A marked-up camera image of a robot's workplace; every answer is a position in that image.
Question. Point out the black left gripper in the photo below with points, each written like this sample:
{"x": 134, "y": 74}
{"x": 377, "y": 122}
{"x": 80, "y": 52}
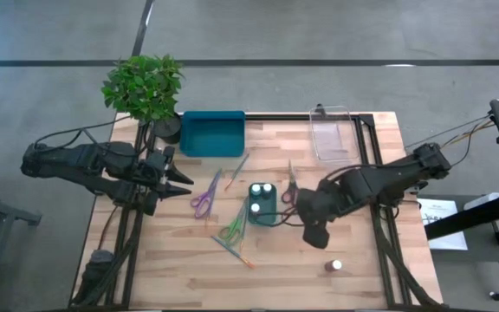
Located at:
{"x": 152, "y": 173}

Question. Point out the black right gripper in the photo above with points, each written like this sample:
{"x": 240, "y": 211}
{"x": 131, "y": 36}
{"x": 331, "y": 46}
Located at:
{"x": 319, "y": 201}

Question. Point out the brown paint bottle white cap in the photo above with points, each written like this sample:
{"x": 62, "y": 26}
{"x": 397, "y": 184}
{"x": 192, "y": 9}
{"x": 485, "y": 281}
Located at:
{"x": 332, "y": 265}

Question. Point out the purple scissors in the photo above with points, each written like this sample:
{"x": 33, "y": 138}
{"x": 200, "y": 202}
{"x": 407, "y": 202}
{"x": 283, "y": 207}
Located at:
{"x": 211, "y": 190}

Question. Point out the small teal plastic basket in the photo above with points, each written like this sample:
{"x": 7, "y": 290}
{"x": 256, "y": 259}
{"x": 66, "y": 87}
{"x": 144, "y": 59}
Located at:
{"x": 263, "y": 219}

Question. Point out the red scissors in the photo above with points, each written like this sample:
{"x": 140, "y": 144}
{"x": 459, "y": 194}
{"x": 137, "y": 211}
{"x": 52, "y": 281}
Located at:
{"x": 292, "y": 177}

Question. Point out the thin blue orange paintbrush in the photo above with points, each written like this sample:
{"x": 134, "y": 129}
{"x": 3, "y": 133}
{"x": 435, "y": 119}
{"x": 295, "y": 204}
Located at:
{"x": 236, "y": 172}

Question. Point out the maroon paint bottle white cap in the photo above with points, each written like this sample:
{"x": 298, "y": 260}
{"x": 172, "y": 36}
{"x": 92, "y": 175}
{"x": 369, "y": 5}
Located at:
{"x": 255, "y": 208}

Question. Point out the black paint bottle white cap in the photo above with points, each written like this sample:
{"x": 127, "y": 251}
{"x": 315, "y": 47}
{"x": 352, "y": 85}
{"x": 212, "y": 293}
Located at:
{"x": 267, "y": 188}

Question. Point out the green scissors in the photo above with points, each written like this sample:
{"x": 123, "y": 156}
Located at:
{"x": 237, "y": 222}

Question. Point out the blue paint bottle white cap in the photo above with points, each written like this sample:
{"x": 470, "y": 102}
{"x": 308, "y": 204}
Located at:
{"x": 256, "y": 189}

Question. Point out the thick blue paintbrush orange bristles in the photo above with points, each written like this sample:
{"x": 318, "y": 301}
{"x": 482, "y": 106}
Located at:
{"x": 232, "y": 251}

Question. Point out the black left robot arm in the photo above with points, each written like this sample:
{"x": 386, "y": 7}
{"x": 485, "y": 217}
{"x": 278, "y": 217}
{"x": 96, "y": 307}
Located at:
{"x": 80, "y": 162}

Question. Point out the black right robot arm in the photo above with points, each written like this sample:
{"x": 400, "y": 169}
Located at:
{"x": 384, "y": 182}

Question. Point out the blue rectangular plastic tray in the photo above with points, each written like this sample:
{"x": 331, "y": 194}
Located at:
{"x": 212, "y": 134}

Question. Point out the clear plastic container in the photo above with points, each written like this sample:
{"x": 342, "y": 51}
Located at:
{"x": 334, "y": 134}

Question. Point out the green plant in black pot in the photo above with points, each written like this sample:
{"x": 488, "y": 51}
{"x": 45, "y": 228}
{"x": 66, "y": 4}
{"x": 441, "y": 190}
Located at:
{"x": 141, "y": 86}

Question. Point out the white paper sheet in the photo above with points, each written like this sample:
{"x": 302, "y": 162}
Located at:
{"x": 438, "y": 210}

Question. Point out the small black clamp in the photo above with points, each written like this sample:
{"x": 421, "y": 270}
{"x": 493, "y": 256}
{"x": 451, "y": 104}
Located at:
{"x": 320, "y": 109}

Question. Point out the white plastic box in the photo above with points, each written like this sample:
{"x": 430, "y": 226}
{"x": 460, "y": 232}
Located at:
{"x": 483, "y": 200}

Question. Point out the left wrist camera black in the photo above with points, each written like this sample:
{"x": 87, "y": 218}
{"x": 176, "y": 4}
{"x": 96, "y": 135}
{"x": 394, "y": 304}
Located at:
{"x": 168, "y": 152}

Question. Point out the black aluminium table frame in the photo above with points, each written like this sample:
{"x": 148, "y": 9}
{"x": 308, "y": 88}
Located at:
{"x": 275, "y": 117}

